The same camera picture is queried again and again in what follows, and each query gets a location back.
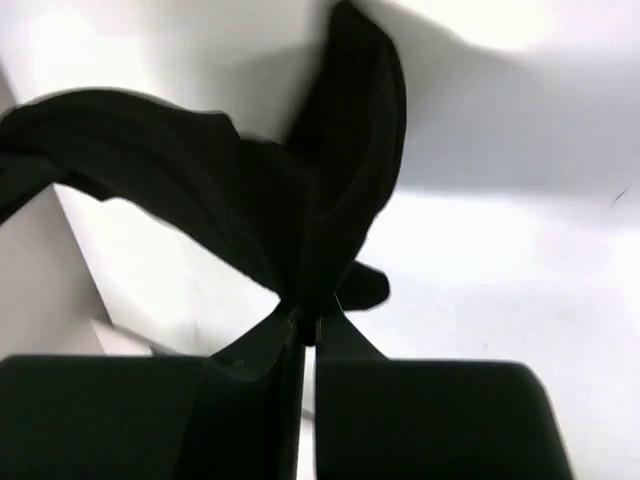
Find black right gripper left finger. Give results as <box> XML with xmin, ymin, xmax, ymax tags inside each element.
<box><xmin>1</xmin><ymin>306</ymin><xmax>304</xmax><ymax>479</ymax></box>

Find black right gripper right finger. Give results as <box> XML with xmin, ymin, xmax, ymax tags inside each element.
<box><xmin>315</xmin><ymin>303</ymin><xmax>572</xmax><ymax>480</ymax></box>

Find black skirt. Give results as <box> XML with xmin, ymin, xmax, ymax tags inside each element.
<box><xmin>1</xmin><ymin>1</ymin><xmax>407</xmax><ymax>345</ymax></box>

